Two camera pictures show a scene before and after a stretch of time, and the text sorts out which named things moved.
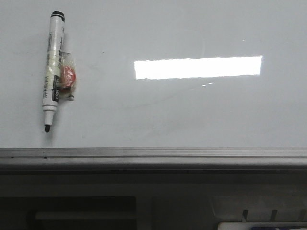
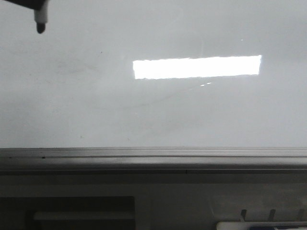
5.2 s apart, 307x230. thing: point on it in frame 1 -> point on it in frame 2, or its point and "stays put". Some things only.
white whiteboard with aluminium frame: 161,86 stays put
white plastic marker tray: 262,225 stays put
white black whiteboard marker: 53,67 -> 41,17
